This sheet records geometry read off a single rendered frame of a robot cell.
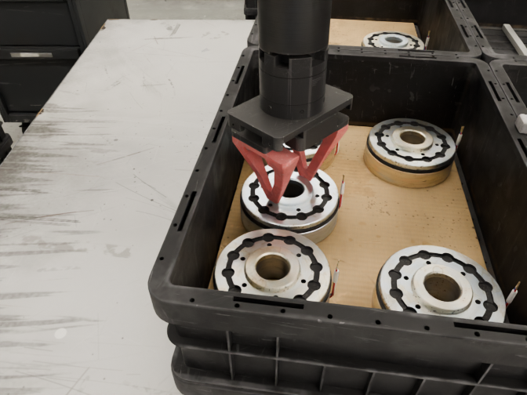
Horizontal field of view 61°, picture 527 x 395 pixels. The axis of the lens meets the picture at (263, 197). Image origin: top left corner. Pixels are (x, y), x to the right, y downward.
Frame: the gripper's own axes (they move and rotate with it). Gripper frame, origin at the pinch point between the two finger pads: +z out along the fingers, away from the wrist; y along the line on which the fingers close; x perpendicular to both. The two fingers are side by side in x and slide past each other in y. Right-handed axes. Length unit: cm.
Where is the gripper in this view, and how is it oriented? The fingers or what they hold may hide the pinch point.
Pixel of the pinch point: (289, 183)
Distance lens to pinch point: 45.9
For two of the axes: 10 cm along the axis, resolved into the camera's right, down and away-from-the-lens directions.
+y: -7.1, 4.7, -5.3
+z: 0.2, 7.6, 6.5
